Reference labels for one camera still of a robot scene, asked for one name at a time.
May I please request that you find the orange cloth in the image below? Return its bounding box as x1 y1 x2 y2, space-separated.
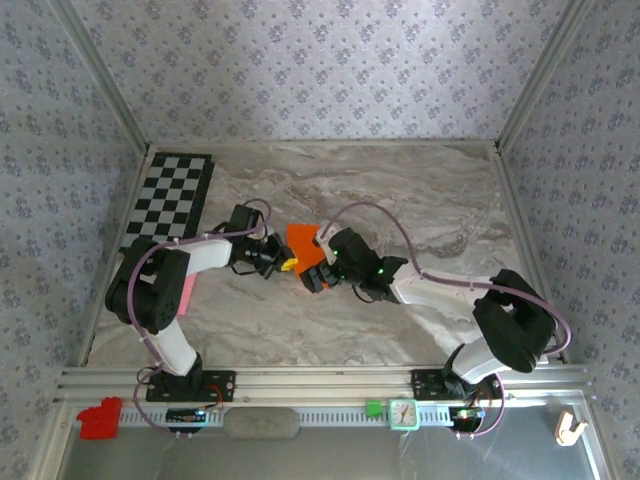
285 223 332 292

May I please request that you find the pink paper sheet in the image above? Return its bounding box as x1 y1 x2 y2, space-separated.
176 273 197 317

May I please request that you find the small green square clock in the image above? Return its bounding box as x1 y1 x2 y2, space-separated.
388 398 420 432

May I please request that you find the black and grey chessboard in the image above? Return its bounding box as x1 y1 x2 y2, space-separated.
118 152 215 257

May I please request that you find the grey oval pad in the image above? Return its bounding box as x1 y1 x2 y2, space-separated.
222 407 301 441

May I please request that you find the small circuit board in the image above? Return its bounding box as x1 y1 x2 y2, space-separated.
448 405 486 425
165 407 210 426

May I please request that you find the red toy block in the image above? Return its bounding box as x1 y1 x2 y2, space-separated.
75 396 124 441

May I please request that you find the wooden hook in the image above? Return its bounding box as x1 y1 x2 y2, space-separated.
555 409 589 447

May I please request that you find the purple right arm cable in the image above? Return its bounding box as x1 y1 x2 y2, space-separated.
319 200 574 441

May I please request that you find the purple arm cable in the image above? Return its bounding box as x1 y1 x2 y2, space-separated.
319 200 574 441
127 198 274 441

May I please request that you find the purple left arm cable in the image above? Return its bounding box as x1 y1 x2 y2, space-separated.
127 198 274 441

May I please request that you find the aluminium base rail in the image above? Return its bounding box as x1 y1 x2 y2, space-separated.
53 364 591 404

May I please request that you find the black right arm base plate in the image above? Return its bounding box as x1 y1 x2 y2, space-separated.
410 368 504 401

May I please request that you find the aluminium back rail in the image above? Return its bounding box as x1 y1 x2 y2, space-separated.
148 138 502 150

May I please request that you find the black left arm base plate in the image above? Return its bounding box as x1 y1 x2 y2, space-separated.
145 368 237 403

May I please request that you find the white slotted cable duct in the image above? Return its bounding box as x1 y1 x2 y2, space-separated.
119 405 454 429

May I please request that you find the aluminium side rail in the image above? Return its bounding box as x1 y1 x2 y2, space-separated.
492 144 569 364
78 144 151 366

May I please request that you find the aluminium frame post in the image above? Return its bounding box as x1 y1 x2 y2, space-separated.
497 0 596 151
49 0 151 151

